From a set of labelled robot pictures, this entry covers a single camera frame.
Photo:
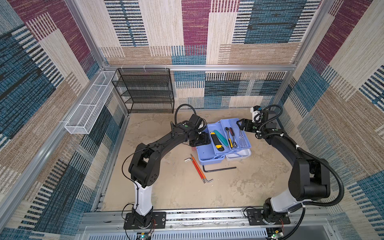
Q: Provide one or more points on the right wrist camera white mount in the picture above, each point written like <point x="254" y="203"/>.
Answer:
<point x="257" y="114"/>

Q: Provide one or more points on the aluminium front rail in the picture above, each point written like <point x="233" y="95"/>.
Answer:
<point x="187" y="218"/>

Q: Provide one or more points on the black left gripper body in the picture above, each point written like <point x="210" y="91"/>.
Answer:
<point x="201" y="140"/>

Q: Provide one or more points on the white wire mesh basket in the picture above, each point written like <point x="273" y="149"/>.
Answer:
<point x="87" y="112"/>

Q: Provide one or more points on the teal utility knife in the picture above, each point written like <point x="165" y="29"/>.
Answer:
<point x="223" y="140"/>

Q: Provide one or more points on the black hex key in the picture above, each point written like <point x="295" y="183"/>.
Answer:
<point x="218" y="170"/>

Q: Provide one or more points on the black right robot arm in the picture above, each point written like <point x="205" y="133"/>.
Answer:
<point x="312" y="182"/>

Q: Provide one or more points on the black yellow utility knife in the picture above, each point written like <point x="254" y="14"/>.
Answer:
<point x="217" y="142"/>

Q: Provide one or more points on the black wire shelf rack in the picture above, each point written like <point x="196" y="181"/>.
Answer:
<point x="145" y="90"/>

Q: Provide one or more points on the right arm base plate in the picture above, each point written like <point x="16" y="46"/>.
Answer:
<point x="257" y="217"/>

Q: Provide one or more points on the yellow black handle ratchet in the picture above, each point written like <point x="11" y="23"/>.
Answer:
<point x="229" y="138"/>

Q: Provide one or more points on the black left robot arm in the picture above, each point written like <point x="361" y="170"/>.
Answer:
<point x="144" y="168"/>

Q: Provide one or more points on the red hex key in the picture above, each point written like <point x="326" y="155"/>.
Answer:
<point x="196" y="167"/>

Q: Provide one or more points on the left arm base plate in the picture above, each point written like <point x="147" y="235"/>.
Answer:
<point x="135" y="221"/>

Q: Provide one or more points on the white and blue toolbox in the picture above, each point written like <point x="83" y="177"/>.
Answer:
<point x="228" y="142"/>

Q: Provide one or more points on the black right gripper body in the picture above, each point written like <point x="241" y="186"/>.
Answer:
<point x="250" y="126"/>

